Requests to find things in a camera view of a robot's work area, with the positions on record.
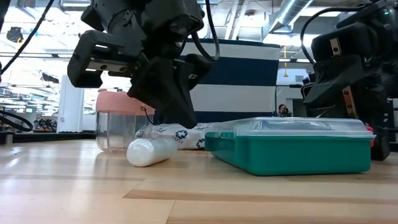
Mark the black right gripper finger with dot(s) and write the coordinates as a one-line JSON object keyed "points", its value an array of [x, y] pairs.
{"points": [[339, 74], [329, 107]]}

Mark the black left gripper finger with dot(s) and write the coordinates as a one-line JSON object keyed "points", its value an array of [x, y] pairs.
{"points": [[164, 87], [199, 67]]}

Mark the white printed medical pouch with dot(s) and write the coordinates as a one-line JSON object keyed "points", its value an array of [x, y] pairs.
{"points": [[186, 137]]}

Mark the clear jar with pink lid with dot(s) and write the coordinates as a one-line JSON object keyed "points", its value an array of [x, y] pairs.
{"points": [[115, 130]]}

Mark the white plastic bottle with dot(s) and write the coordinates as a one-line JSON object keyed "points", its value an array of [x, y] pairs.
{"points": [[149, 152]]}

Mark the green case with clear lid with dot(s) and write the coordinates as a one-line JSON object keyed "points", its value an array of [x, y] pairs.
{"points": [[280, 155]]}

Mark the navy white striped fabric basket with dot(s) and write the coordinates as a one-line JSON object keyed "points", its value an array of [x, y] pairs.
{"points": [[242, 93]]}

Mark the white pillar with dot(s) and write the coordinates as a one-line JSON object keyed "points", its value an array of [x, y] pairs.
{"points": [[70, 109]]}

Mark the person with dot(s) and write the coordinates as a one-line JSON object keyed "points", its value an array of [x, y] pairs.
{"points": [[283, 111]]}

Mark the yellow hanging pendant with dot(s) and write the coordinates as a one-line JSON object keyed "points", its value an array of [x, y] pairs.
{"points": [[285, 73]]}

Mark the white cabinet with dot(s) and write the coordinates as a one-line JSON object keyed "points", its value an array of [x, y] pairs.
{"points": [[88, 123]]}

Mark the black ceiling spotlight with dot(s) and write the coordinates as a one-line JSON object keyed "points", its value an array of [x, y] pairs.
{"points": [[14, 34]]}

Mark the black metal frame stand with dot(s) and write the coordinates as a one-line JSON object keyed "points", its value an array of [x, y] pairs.
{"points": [[295, 86]]}

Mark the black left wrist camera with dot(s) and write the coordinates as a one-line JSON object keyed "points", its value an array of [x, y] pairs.
{"points": [[174, 18]]}

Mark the silver ventilation duct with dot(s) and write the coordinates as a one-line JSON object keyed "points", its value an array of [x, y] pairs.
{"points": [[292, 12]]}

